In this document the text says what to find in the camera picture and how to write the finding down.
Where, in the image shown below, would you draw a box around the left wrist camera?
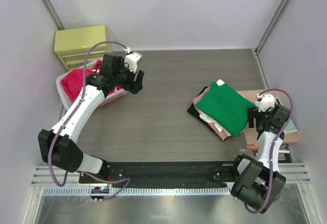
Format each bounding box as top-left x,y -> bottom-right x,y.
124,47 -> 143,73

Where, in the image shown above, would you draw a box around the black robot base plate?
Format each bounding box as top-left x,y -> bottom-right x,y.
80,161 -> 237,184

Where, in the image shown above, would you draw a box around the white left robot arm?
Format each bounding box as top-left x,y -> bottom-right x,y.
38,52 -> 144,183

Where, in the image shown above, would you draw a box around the white t shirt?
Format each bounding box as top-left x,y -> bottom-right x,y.
194,79 -> 231,137

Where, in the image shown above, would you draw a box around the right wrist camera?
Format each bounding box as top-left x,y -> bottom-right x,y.
255,93 -> 275,112

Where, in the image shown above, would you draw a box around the green t shirt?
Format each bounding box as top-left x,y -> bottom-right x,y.
195,82 -> 256,137

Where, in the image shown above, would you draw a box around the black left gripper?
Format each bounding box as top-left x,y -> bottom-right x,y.
113,61 -> 144,94

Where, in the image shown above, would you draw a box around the pink t shirt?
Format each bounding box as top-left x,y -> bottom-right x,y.
192,87 -> 228,141

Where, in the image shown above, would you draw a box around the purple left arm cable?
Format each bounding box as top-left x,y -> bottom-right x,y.
48,41 -> 131,201

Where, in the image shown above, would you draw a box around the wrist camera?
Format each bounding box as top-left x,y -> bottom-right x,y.
124,47 -> 143,73
255,93 -> 275,112

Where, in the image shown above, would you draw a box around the white marker pen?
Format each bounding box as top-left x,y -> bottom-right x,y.
252,150 -> 291,157

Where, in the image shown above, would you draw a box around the teal paperback book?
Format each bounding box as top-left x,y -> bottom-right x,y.
270,97 -> 297,134

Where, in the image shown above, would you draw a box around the red t shirt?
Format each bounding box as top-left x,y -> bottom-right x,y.
60,60 -> 122,102

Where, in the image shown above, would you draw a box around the yellow green drawer cabinet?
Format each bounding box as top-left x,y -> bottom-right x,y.
54,25 -> 110,71

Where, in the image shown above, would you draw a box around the aluminium slotted rail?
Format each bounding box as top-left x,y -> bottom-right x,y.
42,185 -> 231,196

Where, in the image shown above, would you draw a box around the pink desk mat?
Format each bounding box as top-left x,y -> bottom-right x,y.
238,89 -> 299,144

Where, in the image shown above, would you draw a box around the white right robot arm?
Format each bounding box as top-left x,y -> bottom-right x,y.
230,104 -> 291,214

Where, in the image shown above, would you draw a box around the black t shirt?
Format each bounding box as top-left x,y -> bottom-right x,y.
187,103 -> 219,136

